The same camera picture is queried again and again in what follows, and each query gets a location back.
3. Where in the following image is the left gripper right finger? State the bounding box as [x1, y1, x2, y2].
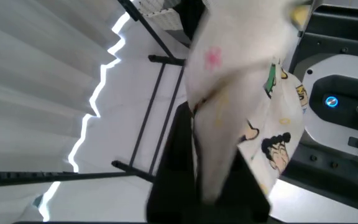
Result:
[211, 152, 272, 223]

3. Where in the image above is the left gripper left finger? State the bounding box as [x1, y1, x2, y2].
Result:
[146, 101, 211, 223]

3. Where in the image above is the cream printed garment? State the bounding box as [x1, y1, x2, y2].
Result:
[185, 0, 310, 203]

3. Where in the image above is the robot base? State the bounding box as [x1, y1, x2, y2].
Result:
[280, 0, 358, 217]

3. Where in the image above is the black clothes rack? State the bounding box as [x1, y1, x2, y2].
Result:
[0, 0, 188, 188]

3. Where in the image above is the white laundry basket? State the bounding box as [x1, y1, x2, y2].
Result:
[134, 0, 211, 47]

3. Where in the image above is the white curtain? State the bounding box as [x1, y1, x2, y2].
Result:
[0, 0, 136, 223]

